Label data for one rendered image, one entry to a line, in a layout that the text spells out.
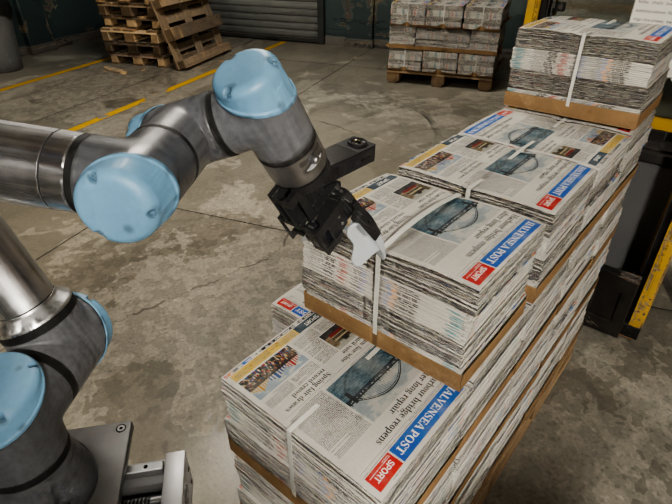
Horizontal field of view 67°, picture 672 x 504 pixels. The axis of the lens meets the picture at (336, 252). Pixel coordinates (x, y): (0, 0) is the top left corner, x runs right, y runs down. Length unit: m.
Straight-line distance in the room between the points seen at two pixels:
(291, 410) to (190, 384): 1.26
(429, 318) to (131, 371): 1.60
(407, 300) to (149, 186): 0.57
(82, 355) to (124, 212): 0.43
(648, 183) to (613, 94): 0.84
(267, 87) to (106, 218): 0.20
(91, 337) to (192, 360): 1.40
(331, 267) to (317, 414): 0.28
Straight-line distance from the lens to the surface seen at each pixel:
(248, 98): 0.52
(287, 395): 0.95
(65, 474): 0.87
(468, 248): 0.91
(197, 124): 0.57
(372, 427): 0.90
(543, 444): 2.04
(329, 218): 0.66
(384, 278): 0.91
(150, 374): 2.24
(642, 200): 2.42
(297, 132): 0.56
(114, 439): 0.97
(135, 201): 0.45
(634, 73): 1.59
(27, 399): 0.77
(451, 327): 0.88
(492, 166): 1.26
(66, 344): 0.85
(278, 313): 1.50
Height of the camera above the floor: 1.54
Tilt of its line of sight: 33 degrees down
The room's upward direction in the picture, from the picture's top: straight up
